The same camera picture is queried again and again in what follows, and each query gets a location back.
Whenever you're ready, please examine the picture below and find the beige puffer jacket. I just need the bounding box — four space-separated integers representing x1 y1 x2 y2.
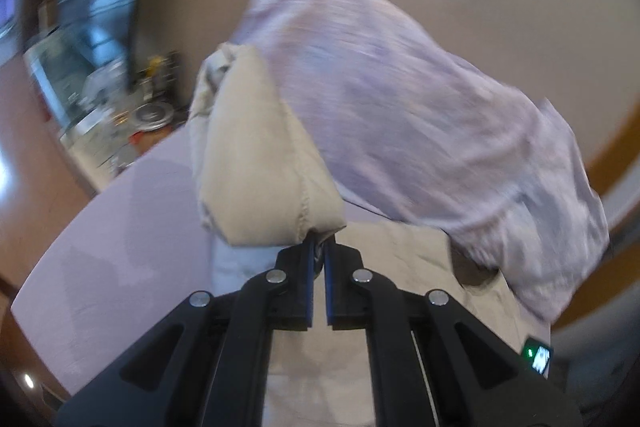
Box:
189 42 553 427

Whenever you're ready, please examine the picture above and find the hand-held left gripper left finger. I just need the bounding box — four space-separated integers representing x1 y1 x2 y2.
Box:
54 242 317 427

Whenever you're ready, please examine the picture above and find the cluttered glass shelf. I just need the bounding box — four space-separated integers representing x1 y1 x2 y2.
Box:
24 27 187 190

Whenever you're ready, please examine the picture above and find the lilac patterned duvet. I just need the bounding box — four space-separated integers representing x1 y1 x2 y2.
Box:
234 0 611 323

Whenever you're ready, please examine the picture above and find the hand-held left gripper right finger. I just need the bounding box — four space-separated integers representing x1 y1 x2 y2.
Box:
324 243 584 427

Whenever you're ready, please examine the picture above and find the orange wooden door frame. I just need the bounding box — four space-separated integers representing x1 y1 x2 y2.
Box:
552 104 640 330

